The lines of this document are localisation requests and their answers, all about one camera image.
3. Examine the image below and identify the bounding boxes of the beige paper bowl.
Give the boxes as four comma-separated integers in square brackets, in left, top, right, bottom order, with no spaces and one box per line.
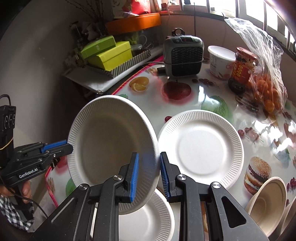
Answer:
[276,197,296,237]
[245,177,287,237]

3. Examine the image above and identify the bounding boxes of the white paper plate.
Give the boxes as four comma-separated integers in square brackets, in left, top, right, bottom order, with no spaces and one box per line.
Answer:
[158,109,244,189]
[67,95,160,214]
[119,189,175,241]

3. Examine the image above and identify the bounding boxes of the checkered sleeve forearm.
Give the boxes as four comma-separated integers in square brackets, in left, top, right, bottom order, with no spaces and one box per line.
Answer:
[1,195,35,231]

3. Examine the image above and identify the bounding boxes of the left hand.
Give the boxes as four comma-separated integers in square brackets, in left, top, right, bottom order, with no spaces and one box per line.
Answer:
[0,181,32,199]

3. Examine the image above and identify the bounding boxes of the black controller box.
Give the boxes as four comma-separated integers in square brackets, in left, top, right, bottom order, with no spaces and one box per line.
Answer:
[0,105,16,169]

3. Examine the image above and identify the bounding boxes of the grey side shelf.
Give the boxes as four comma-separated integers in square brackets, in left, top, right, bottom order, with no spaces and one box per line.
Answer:
[63,46,163,94]

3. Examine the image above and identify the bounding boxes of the bright green flat box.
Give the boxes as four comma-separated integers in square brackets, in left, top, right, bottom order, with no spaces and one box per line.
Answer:
[80,36,116,59]

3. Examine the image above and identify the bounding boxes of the yellow-green box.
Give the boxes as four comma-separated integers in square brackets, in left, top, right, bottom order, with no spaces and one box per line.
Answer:
[87,41,132,71]

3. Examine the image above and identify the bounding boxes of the striped tray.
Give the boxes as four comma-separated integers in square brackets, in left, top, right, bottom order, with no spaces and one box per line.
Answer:
[86,50,151,78]

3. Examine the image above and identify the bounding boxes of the glass jar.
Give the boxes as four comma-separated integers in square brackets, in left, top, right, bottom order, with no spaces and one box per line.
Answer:
[130,44,143,57]

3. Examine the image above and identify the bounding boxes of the bag of oranges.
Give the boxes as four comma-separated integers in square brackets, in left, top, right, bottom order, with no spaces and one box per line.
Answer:
[225,18,287,115]

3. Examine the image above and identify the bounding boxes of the orange round lid container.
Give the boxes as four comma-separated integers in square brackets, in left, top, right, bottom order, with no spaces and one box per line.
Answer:
[106,13,161,35]

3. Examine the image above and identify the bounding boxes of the grey portable heater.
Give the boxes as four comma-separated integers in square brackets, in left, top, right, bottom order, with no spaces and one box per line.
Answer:
[157,28,204,78]

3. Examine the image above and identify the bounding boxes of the red-label sauce jar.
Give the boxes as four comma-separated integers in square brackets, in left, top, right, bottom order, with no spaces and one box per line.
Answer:
[228,47,257,95]

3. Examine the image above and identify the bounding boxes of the white yogurt tub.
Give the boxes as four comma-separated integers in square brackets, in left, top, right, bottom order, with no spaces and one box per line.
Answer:
[208,46,235,80]

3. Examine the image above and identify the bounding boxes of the black cable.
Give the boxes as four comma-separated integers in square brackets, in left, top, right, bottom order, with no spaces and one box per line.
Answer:
[0,93,49,218]

